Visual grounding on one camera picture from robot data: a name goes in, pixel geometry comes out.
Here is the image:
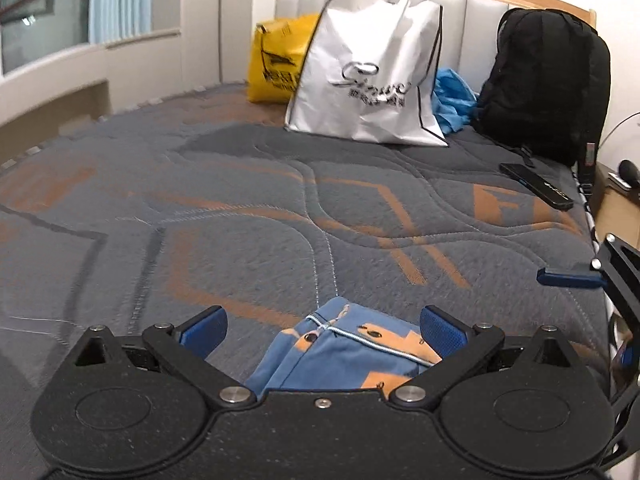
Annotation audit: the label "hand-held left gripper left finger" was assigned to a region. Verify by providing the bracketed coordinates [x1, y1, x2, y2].
[74, 305, 257, 409]

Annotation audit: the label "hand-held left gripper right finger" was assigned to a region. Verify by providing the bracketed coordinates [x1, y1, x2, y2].
[390, 305, 574, 409]

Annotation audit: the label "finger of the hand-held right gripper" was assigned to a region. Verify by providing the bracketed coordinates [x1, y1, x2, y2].
[537, 232, 640, 326]
[606, 310, 640, 467]

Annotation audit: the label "blue pants with orange print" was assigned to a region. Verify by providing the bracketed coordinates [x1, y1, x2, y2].
[245, 296, 444, 397]

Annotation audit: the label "wooden nightstand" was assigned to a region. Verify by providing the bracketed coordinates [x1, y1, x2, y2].
[587, 162, 640, 252]

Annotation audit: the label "black flat handheld device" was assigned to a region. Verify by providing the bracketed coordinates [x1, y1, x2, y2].
[499, 162, 576, 209]

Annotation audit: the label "grey and orange quilted mattress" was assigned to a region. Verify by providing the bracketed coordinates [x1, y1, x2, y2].
[0, 80, 617, 480]

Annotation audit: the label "black backpack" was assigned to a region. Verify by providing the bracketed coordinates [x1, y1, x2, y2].
[472, 7, 612, 196]

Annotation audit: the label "blue crumpled cloth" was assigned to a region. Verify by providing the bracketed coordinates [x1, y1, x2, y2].
[431, 66, 481, 135]

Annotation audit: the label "white shopping bag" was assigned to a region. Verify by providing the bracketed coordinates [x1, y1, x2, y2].
[284, 0, 450, 147]

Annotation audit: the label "yellow plastic bag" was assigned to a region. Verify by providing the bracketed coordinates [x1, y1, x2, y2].
[247, 12, 321, 103]

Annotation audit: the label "beige window bench cabinet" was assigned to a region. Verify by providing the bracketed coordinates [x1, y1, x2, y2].
[0, 27, 183, 131]

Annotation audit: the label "beige tall cabinet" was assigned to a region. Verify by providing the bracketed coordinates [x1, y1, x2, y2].
[180, 0, 257, 87]

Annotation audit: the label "light blue curtain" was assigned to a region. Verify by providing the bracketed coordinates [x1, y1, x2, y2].
[89, 0, 153, 45]

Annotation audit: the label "window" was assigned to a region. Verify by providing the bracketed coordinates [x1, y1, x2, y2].
[0, 0, 93, 75]

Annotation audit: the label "thin wall cable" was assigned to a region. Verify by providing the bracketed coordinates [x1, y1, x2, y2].
[600, 112, 640, 153]

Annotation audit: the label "padded headboard with wooden frame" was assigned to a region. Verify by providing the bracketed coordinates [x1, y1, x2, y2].
[274, 0, 598, 92]

